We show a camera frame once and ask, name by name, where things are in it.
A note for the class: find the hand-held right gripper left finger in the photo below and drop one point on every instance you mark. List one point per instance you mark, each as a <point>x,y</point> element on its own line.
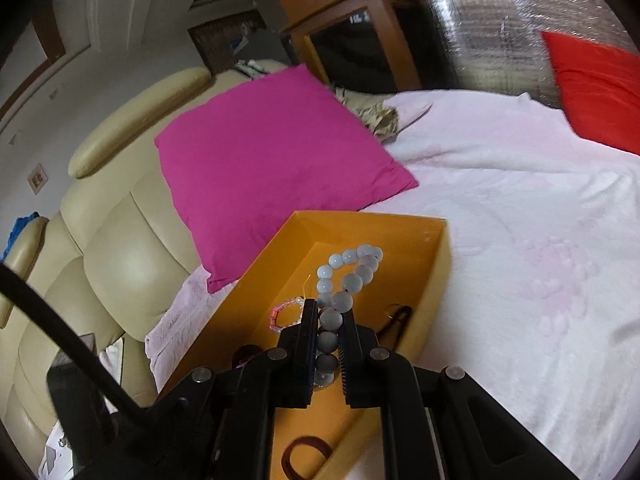
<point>309,340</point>

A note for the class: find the red pillow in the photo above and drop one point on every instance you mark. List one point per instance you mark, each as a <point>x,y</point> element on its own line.
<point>600,95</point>

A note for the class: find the blue cloth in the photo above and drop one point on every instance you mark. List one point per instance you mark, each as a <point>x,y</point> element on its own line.
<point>20,230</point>

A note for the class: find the beige patterned cloth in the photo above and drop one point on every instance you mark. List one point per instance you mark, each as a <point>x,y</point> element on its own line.
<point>375,115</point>

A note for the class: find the dark wicker basket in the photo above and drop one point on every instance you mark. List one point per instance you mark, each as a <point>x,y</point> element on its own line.
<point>220,42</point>

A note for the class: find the cream leather sofa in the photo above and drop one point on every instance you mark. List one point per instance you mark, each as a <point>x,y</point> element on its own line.
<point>125,260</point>

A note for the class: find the pale pink blanket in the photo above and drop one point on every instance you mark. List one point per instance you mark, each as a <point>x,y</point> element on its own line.
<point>525,235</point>

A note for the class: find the striped cloth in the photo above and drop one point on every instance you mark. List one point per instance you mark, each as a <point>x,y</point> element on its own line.
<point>248,67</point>

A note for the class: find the silver foil sheet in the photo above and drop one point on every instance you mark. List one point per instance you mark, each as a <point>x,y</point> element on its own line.
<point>500,10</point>

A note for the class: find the orange box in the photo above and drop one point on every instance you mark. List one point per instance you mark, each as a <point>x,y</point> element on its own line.
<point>385,242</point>

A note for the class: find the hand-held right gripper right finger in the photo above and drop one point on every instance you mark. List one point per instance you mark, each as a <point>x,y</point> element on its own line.
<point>350,355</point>

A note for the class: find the magenta pillow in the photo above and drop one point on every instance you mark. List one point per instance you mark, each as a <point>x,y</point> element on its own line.
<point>260,160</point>

